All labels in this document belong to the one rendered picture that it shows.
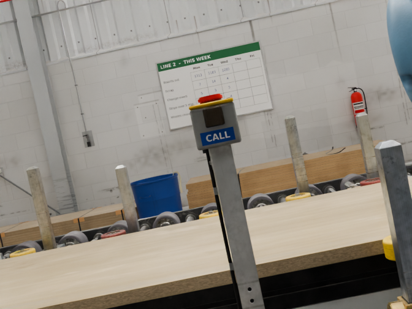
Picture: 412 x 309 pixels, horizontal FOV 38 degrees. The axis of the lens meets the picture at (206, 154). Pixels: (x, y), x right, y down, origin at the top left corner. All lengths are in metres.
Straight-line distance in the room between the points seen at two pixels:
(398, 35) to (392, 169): 0.57
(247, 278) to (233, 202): 0.12
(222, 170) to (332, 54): 7.30
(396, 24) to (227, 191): 0.57
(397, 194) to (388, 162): 0.05
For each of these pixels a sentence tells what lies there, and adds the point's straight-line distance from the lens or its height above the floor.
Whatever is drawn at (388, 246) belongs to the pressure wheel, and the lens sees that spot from 1.16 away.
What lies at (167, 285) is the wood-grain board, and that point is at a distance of 1.20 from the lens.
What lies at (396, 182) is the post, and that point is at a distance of 0.98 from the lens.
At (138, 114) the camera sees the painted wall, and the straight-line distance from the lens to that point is 8.24.
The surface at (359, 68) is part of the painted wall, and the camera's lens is 8.25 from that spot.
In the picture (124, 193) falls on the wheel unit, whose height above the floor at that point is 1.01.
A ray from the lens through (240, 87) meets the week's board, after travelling 8.09.
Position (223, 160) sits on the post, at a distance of 0.94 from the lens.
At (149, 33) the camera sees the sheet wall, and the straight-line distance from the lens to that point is 8.31.
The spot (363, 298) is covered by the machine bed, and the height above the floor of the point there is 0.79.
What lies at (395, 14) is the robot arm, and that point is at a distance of 0.43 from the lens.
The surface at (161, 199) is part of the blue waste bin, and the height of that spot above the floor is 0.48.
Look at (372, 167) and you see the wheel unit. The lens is 2.10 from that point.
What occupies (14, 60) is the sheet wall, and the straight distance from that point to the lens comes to 8.76.
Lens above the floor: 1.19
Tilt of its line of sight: 3 degrees down
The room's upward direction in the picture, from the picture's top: 12 degrees counter-clockwise
